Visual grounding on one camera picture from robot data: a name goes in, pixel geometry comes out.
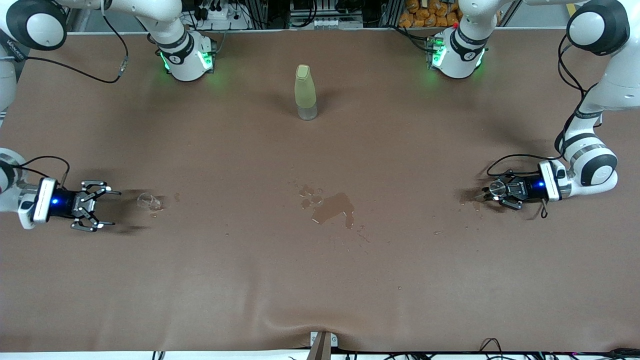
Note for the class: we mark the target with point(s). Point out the stainless steel jigger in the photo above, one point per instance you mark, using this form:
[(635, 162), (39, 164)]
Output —
[(496, 188)]

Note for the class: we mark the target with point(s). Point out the brown table mat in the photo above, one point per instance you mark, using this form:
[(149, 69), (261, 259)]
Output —
[(320, 280)]

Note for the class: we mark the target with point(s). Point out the orange round items pile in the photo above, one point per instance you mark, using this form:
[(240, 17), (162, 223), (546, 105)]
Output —
[(430, 12)]

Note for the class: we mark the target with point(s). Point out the white power strip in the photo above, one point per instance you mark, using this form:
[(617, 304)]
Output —
[(220, 15)]

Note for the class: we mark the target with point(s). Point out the small spilled liquid puddle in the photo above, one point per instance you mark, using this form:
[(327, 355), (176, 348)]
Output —
[(472, 205)]

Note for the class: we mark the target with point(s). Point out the clear glass measuring beaker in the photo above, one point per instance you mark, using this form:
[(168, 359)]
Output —
[(149, 201)]

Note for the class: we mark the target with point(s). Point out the yellow-green shaker bottle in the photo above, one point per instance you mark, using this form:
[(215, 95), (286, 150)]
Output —
[(305, 92)]

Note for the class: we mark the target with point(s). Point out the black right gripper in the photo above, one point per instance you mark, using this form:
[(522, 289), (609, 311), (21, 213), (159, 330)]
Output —
[(64, 204)]

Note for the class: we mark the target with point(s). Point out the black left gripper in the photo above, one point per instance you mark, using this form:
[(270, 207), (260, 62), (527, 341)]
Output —
[(529, 188)]

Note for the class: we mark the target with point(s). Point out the large spilled liquid puddle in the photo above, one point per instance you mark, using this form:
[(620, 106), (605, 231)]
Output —
[(332, 206)]

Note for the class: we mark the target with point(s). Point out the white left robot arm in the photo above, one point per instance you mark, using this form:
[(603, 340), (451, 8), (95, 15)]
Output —
[(600, 170)]

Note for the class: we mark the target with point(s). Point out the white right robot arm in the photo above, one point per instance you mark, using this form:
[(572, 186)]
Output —
[(182, 60)]

